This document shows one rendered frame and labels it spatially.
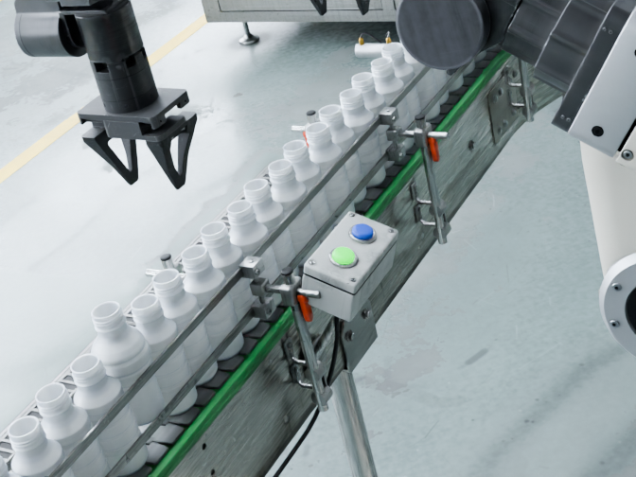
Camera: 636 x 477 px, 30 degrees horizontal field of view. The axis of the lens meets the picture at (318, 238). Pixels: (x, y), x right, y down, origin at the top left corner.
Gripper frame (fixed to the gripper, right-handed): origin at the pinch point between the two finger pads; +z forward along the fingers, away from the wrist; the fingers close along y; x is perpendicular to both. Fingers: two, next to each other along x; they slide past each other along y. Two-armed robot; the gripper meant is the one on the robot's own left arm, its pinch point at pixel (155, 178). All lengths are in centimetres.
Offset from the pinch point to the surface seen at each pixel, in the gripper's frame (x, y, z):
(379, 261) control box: 32.5, 5.0, 31.6
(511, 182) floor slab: 231, -64, 140
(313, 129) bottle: 55, -16, 24
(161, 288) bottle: 11.0, -15.1, 24.1
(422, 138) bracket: 68, -5, 32
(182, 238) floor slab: 180, -165, 141
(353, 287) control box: 24.6, 5.2, 30.4
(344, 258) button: 27.6, 2.8, 28.1
